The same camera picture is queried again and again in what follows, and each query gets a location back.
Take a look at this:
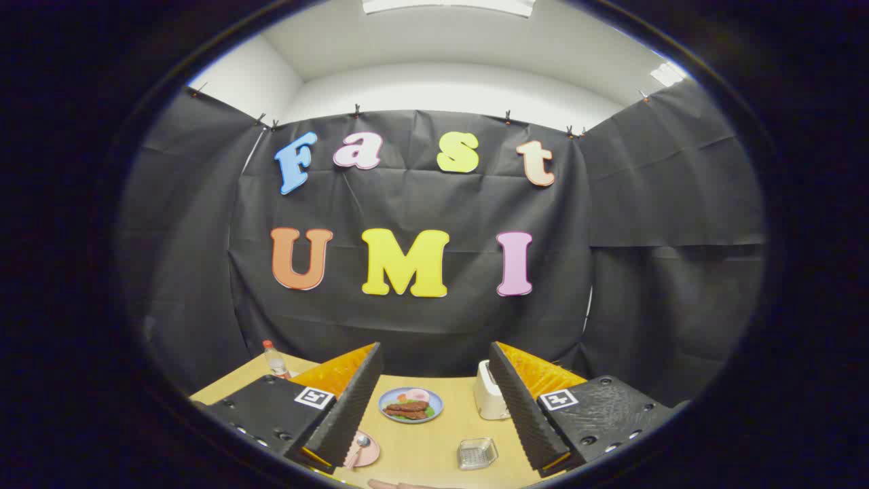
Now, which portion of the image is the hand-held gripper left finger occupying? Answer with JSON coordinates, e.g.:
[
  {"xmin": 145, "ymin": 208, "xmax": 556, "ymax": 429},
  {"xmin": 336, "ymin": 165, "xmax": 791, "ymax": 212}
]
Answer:
[{"xmin": 192, "ymin": 342, "xmax": 384, "ymax": 475}]

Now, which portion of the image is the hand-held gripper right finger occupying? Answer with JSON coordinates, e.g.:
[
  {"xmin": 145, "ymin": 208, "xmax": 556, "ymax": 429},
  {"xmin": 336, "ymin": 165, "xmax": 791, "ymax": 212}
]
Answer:
[{"xmin": 488, "ymin": 341, "xmax": 690, "ymax": 478}]

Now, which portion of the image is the white toaster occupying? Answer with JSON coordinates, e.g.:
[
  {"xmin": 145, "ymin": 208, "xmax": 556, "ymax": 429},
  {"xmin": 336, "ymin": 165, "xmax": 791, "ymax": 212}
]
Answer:
[{"xmin": 474, "ymin": 360, "xmax": 511, "ymax": 420}]

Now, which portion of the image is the blue food plate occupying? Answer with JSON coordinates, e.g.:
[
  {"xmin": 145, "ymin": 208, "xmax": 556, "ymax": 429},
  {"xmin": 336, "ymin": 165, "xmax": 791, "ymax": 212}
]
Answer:
[{"xmin": 378, "ymin": 387, "xmax": 444, "ymax": 424}]

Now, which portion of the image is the pink plate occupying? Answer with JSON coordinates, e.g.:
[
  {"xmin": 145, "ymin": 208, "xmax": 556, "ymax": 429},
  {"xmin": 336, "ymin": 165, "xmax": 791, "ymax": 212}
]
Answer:
[{"xmin": 343, "ymin": 429, "xmax": 381, "ymax": 469}]

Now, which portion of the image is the metal cutlery drainer basket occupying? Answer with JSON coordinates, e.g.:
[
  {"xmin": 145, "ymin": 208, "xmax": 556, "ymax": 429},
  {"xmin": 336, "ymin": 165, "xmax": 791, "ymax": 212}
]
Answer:
[{"xmin": 457, "ymin": 437, "xmax": 499, "ymax": 471}]

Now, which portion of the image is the clear water bottle red label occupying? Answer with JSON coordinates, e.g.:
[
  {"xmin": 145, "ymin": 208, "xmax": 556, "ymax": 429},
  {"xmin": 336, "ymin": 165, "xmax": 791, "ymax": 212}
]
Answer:
[{"xmin": 263, "ymin": 340, "xmax": 291, "ymax": 380}]

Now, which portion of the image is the ceiling light panel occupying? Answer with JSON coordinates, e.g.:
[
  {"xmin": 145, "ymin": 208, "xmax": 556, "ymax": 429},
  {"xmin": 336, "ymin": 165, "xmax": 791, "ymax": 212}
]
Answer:
[
  {"xmin": 650, "ymin": 62, "xmax": 688, "ymax": 88},
  {"xmin": 362, "ymin": 0, "xmax": 537, "ymax": 18}
]

